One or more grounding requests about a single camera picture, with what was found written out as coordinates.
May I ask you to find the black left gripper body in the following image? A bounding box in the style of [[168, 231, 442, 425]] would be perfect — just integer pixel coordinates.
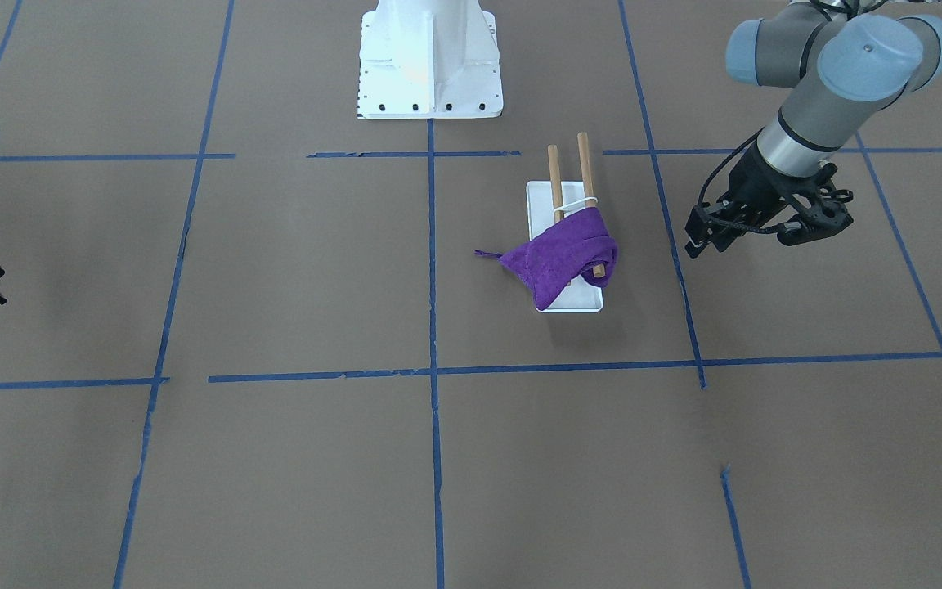
[[709, 144, 802, 238]]

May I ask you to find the purple towel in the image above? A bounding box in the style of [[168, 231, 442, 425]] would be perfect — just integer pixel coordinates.
[[474, 206, 618, 312]]

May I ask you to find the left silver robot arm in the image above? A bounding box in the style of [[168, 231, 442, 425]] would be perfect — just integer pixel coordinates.
[[684, 1, 942, 258]]

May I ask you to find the white towel rack with wooden bars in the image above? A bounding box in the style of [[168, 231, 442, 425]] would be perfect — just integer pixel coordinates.
[[526, 132, 604, 313]]

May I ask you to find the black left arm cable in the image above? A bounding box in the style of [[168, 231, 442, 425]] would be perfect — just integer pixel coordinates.
[[698, 129, 791, 236]]

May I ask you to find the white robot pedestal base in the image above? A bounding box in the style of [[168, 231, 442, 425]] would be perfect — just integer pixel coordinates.
[[357, 1, 505, 120]]

